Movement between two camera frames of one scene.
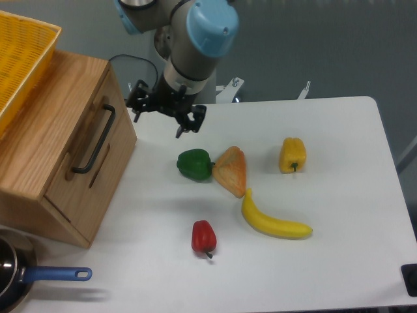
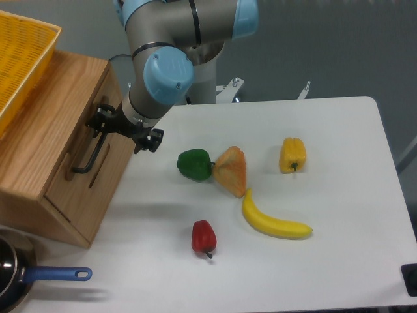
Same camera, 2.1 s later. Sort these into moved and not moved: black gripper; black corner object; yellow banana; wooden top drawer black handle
Moved: black gripper
Not moved: wooden top drawer black handle; yellow banana; black corner object
